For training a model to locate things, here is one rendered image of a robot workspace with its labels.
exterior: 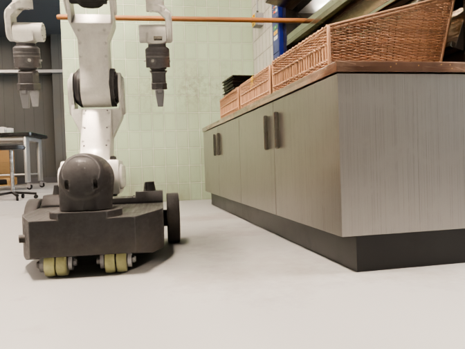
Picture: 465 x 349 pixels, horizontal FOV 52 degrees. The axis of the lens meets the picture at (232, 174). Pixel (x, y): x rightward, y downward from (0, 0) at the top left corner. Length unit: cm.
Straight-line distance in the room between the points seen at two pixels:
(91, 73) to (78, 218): 61
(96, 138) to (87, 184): 38
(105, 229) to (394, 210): 82
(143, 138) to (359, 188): 295
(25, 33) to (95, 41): 23
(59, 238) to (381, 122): 96
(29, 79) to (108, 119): 30
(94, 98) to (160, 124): 233
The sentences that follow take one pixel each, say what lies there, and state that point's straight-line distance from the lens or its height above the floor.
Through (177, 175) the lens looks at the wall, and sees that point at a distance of 413.
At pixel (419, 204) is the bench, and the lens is 147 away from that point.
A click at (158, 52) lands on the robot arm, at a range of 181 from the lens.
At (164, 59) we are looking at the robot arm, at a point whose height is 70.
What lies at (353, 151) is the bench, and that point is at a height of 33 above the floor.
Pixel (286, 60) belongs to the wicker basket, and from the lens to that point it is 193.
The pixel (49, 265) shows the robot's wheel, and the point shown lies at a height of 4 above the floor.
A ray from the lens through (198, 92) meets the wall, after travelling 420.
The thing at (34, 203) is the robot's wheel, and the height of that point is 18.
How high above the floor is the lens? 32
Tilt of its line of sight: 1 degrees down
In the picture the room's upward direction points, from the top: 2 degrees counter-clockwise
